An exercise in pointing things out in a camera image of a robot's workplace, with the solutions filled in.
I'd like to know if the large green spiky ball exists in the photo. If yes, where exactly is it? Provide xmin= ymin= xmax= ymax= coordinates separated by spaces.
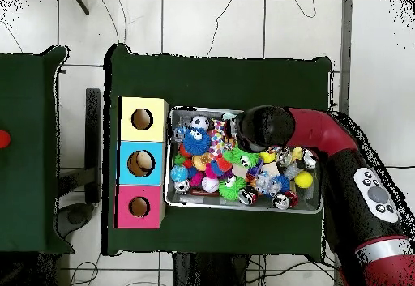
xmin=222 ymin=145 xmax=262 ymax=169

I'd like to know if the wooden box with three holes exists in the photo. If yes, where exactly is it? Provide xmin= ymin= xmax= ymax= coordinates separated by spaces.
xmin=114 ymin=96 xmax=170 ymax=229

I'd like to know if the blue spiky ball with eyes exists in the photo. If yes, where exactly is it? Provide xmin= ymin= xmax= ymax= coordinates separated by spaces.
xmin=182 ymin=126 xmax=212 ymax=156

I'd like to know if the colourful polka dot cloth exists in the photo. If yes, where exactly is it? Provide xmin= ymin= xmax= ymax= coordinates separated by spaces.
xmin=208 ymin=119 xmax=236 ymax=157

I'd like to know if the black and white soccer ball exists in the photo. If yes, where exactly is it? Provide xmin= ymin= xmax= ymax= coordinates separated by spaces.
xmin=190 ymin=114 xmax=211 ymax=131

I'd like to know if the blue globe ball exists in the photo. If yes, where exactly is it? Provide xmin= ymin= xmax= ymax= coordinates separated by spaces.
xmin=169 ymin=164 xmax=190 ymax=183

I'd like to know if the silver metal can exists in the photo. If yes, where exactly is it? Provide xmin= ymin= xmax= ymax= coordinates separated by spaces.
xmin=302 ymin=149 xmax=319 ymax=170

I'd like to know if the black upright panel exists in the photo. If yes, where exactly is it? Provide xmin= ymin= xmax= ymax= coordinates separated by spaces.
xmin=56 ymin=88 xmax=103 ymax=238

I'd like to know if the silver wire mesh bin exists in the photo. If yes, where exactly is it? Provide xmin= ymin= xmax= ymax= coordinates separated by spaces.
xmin=163 ymin=105 xmax=328 ymax=215

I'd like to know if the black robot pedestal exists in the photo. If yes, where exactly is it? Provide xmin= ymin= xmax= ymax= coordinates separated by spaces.
xmin=173 ymin=252 xmax=250 ymax=286

